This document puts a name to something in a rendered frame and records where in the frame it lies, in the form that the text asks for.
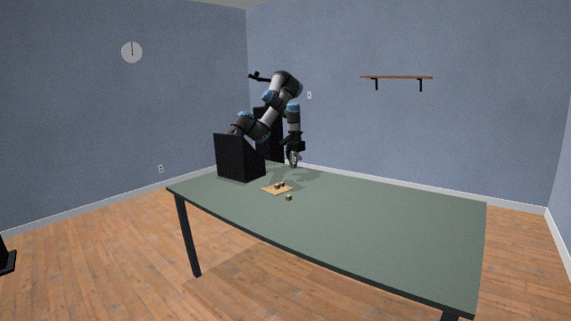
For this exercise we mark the beige flat mat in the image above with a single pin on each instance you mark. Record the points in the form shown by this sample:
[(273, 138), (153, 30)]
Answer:
[(272, 190)]

